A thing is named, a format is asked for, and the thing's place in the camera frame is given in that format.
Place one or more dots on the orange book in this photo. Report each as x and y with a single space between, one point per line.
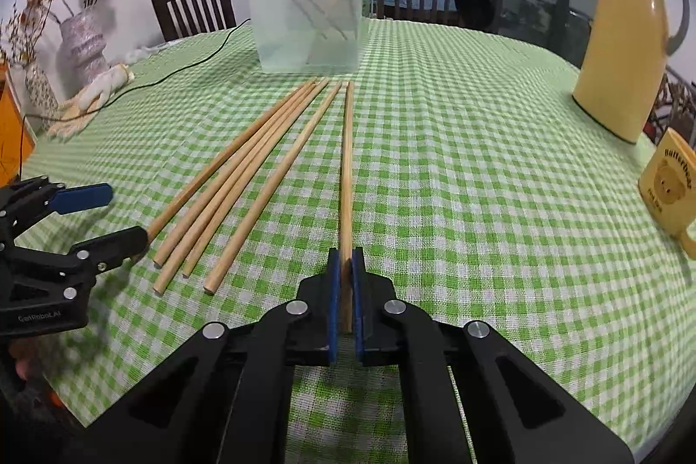
11 132

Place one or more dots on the yellow bear mug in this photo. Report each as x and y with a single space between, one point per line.
671 181

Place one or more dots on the slim floral vase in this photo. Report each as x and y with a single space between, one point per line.
39 89

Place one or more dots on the clear plastic container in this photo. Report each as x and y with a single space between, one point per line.
310 23

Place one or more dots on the white crumpled cloth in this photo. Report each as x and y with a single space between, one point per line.
142 52

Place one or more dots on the white knit work glove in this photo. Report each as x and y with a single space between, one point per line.
109 81

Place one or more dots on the pink speckled ceramic vase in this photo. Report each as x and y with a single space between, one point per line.
81 51

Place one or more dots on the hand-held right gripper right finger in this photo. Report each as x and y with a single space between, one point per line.
358 295

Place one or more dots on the person's left hand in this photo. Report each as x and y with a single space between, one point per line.
23 367

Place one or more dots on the bunch of wooden chopsticks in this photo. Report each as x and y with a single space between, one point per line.
283 124

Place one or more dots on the dried twig bouquet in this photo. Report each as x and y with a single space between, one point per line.
38 2

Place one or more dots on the yellow thermos jug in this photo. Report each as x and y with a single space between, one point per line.
620 51

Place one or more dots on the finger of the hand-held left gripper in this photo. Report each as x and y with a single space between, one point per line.
114 244
81 197

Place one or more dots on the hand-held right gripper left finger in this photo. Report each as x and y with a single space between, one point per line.
334 295

